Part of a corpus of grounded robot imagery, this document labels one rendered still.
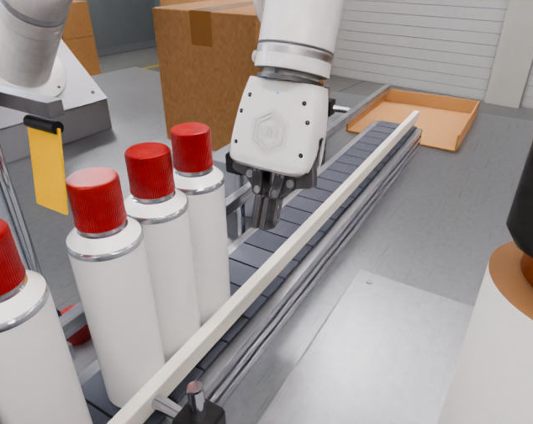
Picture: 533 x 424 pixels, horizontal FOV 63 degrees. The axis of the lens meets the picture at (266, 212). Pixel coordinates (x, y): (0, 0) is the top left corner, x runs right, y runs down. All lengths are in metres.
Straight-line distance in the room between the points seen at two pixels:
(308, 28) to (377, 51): 4.61
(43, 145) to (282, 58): 0.26
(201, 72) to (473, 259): 0.59
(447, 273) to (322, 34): 0.36
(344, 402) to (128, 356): 0.18
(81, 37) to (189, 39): 3.12
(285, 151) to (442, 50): 4.40
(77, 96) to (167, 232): 0.83
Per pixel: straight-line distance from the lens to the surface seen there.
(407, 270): 0.64
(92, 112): 1.16
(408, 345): 0.47
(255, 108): 0.50
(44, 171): 0.31
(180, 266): 0.36
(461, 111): 1.35
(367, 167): 0.73
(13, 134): 1.07
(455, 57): 4.81
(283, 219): 0.63
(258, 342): 0.48
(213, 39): 0.87
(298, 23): 0.48
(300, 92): 0.47
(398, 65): 5.00
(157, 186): 0.33
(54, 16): 0.98
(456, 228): 0.77
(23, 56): 1.05
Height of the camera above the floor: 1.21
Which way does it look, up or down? 30 degrees down
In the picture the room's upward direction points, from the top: straight up
